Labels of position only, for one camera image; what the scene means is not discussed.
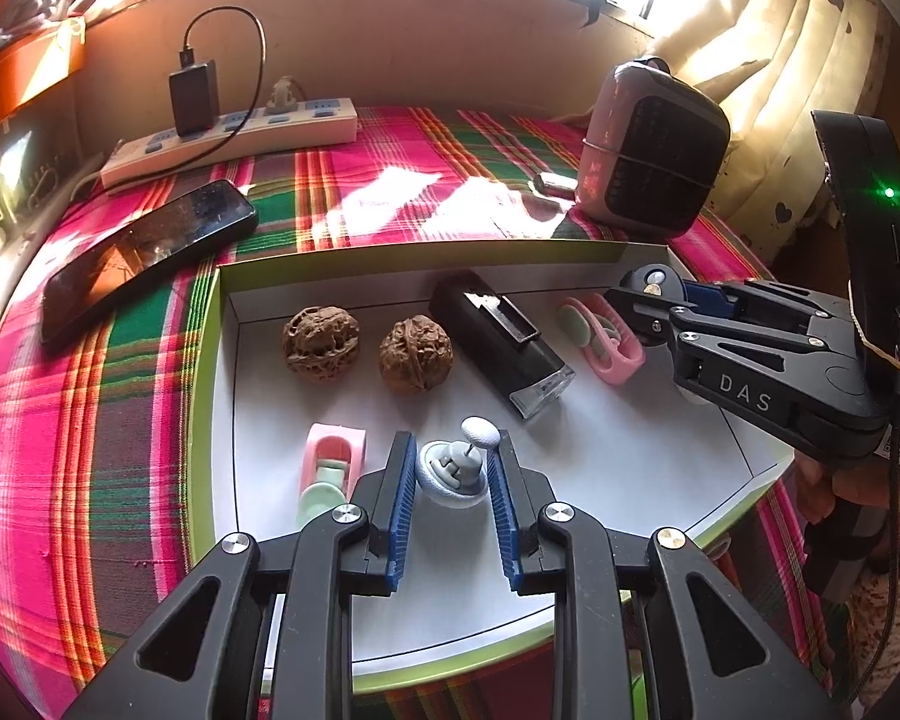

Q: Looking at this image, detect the white plug adapter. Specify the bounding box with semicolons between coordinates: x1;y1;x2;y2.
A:
265;75;301;115

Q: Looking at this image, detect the white power strip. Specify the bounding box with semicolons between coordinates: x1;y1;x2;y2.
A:
100;96;359;188

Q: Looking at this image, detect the black charger block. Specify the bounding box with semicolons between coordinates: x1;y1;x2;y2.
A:
169;60;220;137

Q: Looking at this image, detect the plaid tablecloth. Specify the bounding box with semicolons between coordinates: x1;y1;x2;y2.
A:
0;105;833;720

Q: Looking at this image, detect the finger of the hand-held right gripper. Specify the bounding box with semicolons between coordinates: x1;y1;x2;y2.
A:
679;277;857;335
667;304;835;377

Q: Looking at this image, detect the black smartphone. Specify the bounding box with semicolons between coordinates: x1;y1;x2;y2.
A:
41;180;260;350

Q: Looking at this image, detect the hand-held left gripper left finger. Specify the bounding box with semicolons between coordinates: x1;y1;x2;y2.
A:
60;431;419;720

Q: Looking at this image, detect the cream heart print curtain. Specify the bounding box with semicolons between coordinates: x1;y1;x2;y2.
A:
656;0;900;271

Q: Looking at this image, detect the black oval button device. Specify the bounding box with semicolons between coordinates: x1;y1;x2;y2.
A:
607;265;689;350

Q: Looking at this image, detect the green and white cardboard box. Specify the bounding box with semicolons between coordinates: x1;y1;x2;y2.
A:
187;240;796;698

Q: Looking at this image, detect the black charger cable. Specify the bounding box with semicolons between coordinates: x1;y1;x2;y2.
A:
182;6;265;166

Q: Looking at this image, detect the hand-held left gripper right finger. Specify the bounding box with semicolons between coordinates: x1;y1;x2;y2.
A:
486;431;845;720

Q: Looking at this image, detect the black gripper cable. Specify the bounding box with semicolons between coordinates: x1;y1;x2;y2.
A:
840;300;900;706

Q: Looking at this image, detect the person's right hand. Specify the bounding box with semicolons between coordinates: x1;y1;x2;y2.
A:
793;454;882;527

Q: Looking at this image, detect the brown walnut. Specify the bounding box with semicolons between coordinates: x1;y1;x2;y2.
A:
379;315;455;393
283;305;361;374

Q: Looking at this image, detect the pink plastic clip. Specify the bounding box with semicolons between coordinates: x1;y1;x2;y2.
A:
296;422;367;530
556;296;646;386

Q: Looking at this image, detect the black pocket microscope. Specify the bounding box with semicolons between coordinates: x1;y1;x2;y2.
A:
429;270;577;422

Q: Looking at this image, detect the orange plastic tray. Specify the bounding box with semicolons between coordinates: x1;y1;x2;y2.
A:
0;15;87;143

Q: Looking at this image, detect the small white knob figure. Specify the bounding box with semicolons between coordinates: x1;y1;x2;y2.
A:
415;418;502;512

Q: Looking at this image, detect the small grey space heater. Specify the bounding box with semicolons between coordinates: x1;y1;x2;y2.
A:
576;56;732;237

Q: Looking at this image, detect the black window latch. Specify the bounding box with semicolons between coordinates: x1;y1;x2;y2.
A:
581;0;635;27

